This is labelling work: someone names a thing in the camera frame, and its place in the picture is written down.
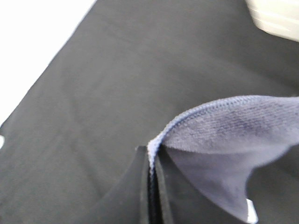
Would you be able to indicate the white woven-pattern storage basket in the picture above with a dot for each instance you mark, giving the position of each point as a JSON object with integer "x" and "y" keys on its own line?
{"x": 276, "y": 17}

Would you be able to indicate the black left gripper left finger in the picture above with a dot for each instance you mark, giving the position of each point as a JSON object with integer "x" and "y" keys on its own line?
{"x": 127, "y": 201}

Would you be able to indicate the blue-grey microfibre towel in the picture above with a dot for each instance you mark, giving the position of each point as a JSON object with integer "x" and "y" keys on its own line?
{"x": 218, "y": 144}

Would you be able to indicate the black table cloth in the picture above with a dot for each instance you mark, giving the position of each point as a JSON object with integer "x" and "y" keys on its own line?
{"x": 128, "y": 69}

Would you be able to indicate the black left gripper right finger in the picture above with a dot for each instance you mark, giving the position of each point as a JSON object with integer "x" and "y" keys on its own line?
{"x": 179, "y": 202}

